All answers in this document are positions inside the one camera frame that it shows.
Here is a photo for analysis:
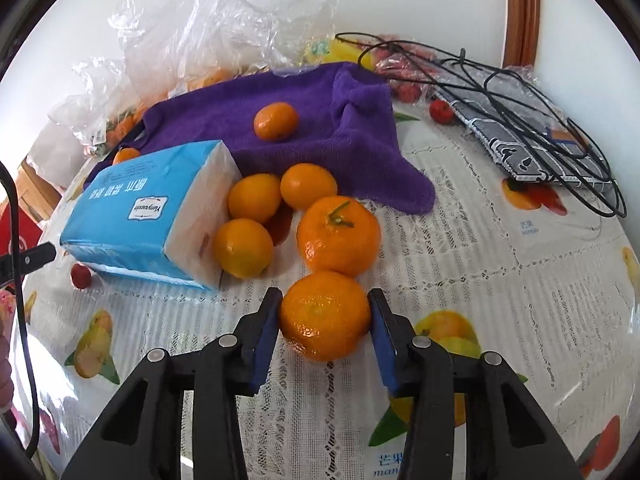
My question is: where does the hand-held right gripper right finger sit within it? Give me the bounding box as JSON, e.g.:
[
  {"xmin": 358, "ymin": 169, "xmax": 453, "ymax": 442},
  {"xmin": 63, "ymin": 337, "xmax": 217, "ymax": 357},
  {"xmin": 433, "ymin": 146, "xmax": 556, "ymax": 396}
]
[{"xmin": 367, "ymin": 288, "xmax": 584, "ymax": 480}]

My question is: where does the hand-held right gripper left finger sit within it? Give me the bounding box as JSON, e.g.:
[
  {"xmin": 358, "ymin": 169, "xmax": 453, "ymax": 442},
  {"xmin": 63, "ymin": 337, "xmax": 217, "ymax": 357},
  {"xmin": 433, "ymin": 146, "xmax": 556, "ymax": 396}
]
[{"xmin": 60, "ymin": 287, "xmax": 284, "ymax": 480}]

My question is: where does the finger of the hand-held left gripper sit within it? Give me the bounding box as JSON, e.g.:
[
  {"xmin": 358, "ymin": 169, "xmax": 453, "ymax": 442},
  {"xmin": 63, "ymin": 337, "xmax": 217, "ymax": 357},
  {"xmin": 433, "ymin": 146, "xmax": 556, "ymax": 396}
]
[{"xmin": 0, "ymin": 242, "xmax": 57, "ymax": 281}]

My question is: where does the small red fruit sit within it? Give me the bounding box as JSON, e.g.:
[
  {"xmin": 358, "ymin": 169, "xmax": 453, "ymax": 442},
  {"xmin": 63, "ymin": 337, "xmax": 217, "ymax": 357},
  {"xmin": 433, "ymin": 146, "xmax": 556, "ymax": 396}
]
[
  {"xmin": 70, "ymin": 262, "xmax": 94, "ymax": 291},
  {"xmin": 430, "ymin": 100, "xmax": 456, "ymax": 125}
]

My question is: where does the large round orange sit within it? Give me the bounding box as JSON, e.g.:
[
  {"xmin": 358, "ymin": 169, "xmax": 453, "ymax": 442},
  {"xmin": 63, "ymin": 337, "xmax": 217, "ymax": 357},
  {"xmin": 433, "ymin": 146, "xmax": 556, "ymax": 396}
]
[{"xmin": 279, "ymin": 270, "xmax": 373, "ymax": 363}]

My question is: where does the large orange with green stem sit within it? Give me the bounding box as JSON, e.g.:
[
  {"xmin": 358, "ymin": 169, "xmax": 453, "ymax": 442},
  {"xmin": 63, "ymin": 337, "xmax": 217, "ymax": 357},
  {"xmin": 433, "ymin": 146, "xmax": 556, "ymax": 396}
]
[{"xmin": 296, "ymin": 195, "xmax": 382, "ymax": 279}]

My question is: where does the medium orange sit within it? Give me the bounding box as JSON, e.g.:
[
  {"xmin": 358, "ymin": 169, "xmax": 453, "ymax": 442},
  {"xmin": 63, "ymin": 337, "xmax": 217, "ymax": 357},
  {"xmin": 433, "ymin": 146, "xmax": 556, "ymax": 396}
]
[
  {"xmin": 213, "ymin": 218, "xmax": 275, "ymax": 279},
  {"xmin": 280, "ymin": 163, "xmax": 339, "ymax": 212},
  {"xmin": 253, "ymin": 102, "xmax": 300, "ymax": 142},
  {"xmin": 227, "ymin": 173, "xmax": 283, "ymax": 224}
]

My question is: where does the bag of red fruits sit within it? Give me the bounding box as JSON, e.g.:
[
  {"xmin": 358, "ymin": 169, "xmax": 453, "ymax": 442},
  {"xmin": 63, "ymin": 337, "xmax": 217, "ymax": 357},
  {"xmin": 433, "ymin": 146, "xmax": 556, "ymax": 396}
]
[{"xmin": 374, "ymin": 40, "xmax": 437, "ymax": 104}]

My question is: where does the red box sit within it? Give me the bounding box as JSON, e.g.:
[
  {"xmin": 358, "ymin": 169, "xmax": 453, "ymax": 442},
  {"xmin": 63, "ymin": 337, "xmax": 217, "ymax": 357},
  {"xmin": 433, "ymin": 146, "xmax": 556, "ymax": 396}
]
[{"xmin": 0, "ymin": 204, "xmax": 44, "ymax": 262}]

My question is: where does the brown wooden furniture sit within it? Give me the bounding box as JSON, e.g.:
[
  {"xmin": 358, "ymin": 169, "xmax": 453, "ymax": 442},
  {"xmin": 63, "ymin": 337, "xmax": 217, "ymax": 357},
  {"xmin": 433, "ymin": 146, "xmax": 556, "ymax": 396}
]
[{"xmin": 15, "ymin": 156, "xmax": 62, "ymax": 222}]

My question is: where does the blue tissue pack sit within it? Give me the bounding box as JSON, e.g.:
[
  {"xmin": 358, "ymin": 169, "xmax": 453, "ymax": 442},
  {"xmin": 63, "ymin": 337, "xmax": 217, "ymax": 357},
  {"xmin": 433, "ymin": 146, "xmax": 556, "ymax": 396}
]
[{"xmin": 59, "ymin": 139, "xmax": 244, "ymax": 292}]

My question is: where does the plastic bag with oranges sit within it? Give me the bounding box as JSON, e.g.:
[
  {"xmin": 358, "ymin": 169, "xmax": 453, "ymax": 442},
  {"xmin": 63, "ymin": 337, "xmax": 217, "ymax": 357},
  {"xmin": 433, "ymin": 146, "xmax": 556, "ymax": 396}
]
[{"xmin": 26, "ymin": 57, "xmax": 152, "ymax": 186}]

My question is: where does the purple towel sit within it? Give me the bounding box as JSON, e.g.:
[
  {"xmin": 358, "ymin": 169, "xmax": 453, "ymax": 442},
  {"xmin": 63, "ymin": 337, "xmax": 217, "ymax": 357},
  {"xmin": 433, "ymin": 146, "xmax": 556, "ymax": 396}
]
[{"xmin": 92, "ymin": 62, "xmax": 436, "ymax": 216}]

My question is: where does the grey patterned pouch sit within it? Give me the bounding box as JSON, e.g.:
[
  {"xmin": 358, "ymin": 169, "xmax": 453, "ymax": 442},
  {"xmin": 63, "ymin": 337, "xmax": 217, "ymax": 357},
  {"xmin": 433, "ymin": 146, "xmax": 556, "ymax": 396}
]
[{"xmin": 431, "ymin": 66, "xmax": 615, "ymax": 184}]

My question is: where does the yellow snack package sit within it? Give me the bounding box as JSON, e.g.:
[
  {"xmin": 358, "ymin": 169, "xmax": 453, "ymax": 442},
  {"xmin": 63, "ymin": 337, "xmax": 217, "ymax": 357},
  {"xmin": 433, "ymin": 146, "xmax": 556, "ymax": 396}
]
[{"xmin": 300, "ymin": 35, "xmax": 377, "ymax": 70}]

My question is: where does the crumpled clear plastic bag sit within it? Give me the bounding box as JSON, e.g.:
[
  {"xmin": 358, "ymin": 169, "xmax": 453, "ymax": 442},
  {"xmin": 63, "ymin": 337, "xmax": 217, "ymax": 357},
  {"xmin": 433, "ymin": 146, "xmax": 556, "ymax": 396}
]
[{"xmin": 107, "ymin": 0, "xmax": 341, "ymax": 97}]

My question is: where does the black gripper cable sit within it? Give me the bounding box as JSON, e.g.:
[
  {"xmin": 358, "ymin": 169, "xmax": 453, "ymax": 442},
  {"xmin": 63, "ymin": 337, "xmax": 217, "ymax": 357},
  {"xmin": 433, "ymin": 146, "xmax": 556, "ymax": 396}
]
[{"xmin": 0, "ymin": 162, "xmax": 42, "ymax": 459}]

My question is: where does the tangled black cable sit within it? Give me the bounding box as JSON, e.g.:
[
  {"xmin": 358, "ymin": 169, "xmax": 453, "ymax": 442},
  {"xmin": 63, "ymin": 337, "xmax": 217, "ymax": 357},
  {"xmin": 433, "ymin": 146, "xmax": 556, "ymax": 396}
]
[{"xmin": 334, "ymin": 32, "xmax": 629, "ymax": 219}]

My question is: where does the wooden door frame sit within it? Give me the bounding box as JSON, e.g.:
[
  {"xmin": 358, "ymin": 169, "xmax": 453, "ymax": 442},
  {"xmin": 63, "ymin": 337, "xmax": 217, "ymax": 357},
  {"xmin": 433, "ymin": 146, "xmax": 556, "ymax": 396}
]
[{"xmin": 502, "ymin": 0, "xmax": 542, "ymax": 69}]

